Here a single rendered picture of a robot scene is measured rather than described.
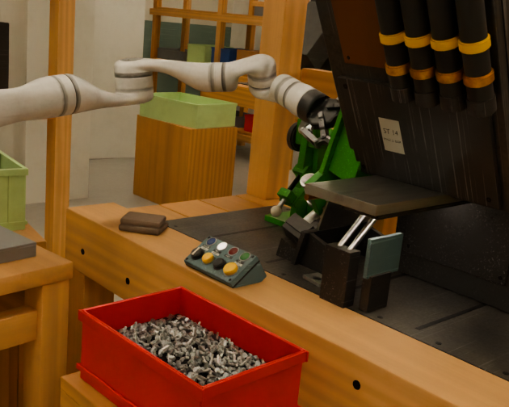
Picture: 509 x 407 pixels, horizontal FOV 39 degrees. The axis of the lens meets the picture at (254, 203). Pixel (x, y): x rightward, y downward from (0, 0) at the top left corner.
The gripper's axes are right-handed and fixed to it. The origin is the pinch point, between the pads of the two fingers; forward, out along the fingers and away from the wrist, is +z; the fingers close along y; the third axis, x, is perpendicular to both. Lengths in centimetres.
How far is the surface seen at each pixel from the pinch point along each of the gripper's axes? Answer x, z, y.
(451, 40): -40, 31, 3
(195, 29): 491, -697, 225
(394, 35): -38.0, 21.6, 0.6
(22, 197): 9, -70, -62
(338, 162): -3.9, 6.1, -9.2
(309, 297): 1.5, 20.0, -33.2
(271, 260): 10.8, 1.2, -30.9
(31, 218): 202, -291, -81
